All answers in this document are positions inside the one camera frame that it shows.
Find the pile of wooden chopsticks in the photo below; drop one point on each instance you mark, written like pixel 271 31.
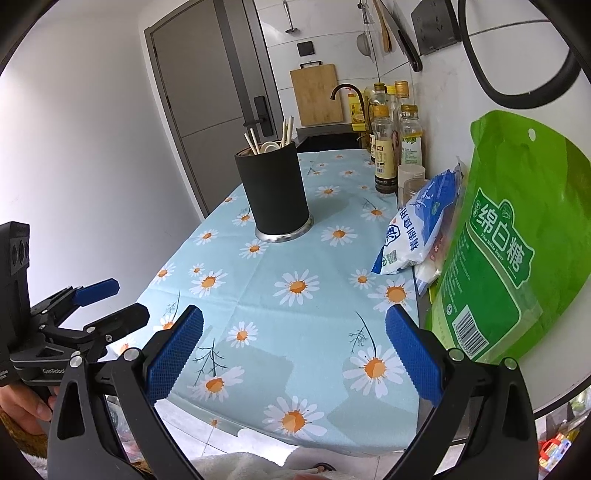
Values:
pixel 287 131

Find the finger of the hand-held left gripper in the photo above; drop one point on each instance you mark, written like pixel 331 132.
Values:
pixel 122 318
pixel 98 290

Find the black utensil holder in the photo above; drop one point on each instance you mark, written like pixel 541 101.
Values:
pixel 272 194

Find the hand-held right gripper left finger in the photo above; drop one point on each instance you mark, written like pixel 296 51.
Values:
pixel 178 355

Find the hanging metal ladle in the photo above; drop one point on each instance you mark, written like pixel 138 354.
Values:
pixel 291 27

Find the clear spice jar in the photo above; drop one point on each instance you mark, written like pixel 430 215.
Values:
pixel 413 191

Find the green label bottle yellow cap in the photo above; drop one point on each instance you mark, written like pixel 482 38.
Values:
pixel 412 145

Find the wooden cutting board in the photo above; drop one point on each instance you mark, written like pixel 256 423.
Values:
pixel 316 94

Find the dark steel sink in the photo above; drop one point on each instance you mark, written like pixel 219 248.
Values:
pixel 328 138

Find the hanging wooden spatula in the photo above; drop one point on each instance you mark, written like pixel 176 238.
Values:
pixel 384 39

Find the tall glass bottle yellow cap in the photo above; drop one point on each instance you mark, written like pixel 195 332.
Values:
pixel 379 94
pixel 401 90

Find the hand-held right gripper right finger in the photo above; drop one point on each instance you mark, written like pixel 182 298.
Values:
pixel 413 355

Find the black faucet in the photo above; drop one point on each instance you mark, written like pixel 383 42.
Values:
pixel 344 86

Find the small black wall switch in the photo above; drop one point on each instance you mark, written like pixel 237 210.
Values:
pixel 306 49

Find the amber sauce bottle yellow cap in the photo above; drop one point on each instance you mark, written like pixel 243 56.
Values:
pixel 384 157

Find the clear bag white granules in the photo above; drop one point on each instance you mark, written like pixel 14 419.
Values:
pixel 429 272

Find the blue and white salt bag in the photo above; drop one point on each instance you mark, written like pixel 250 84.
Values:
pixel 420 221

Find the colourful small packet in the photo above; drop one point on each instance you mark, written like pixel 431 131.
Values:
pixel 554 447

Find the hanging metal strainer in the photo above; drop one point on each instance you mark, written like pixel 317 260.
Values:
pixel 364 44

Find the grey door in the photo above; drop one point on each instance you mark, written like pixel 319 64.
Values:
pixel 203 92

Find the black wall socket panel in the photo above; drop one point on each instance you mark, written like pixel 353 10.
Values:
pixel 436 25

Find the white spoon green print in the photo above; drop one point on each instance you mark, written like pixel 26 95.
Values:
pixel 271 146

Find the green sugar bag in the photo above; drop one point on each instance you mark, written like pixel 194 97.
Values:
pixel 508 230

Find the person's left hand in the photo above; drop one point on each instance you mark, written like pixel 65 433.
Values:
pixel 23 408

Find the yellow cooking oil jug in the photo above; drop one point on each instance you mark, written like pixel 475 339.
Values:
pixel 358 113

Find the blue daisy tablecloth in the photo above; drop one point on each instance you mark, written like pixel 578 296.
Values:
pixel 286 249

